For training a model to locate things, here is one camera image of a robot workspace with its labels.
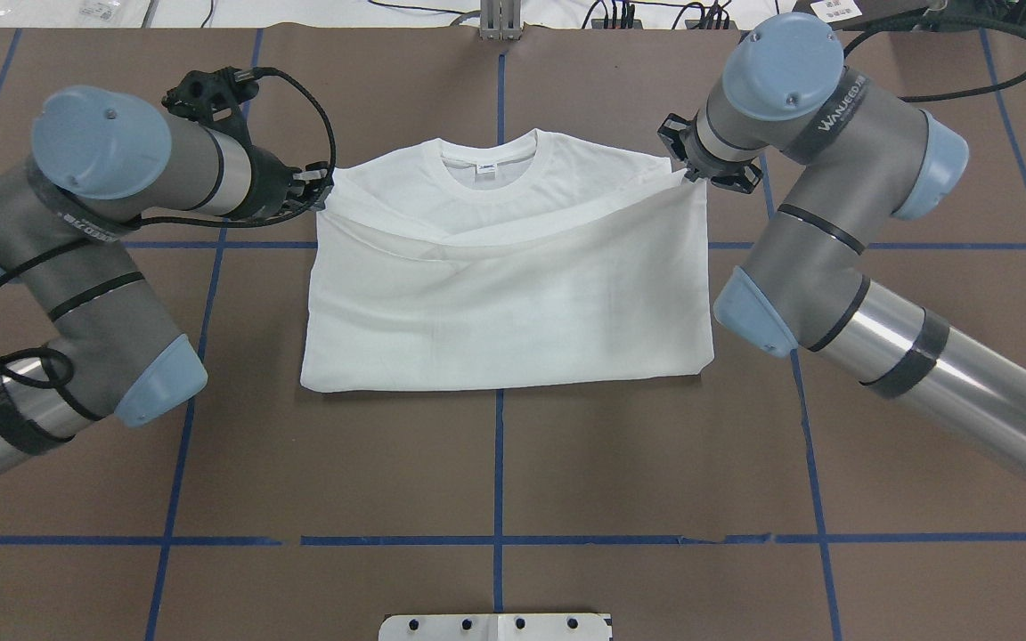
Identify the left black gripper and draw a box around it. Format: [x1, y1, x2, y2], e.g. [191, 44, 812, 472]
[160, 66, 334, 223]

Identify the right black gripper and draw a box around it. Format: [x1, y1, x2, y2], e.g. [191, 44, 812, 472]
[658, 112, 762, 194]

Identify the white printed t-shirt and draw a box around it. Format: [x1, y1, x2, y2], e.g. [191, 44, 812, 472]
[300, 130, 715, 393]

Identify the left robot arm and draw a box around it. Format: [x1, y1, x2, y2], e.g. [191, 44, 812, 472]
[0, 66, 337, 475]

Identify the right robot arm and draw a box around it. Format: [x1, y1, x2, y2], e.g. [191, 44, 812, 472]
[659, 12, 1026, 480]

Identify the clear plastic bag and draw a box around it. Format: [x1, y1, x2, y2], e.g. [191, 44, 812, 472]
[0, 1, 159, 28]

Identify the aluminium frame post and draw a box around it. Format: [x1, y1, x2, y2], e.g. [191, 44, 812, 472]
[479, 0, 524, 41]

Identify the white camera post with base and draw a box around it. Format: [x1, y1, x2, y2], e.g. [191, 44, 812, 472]
[378, 613, 615, 640]

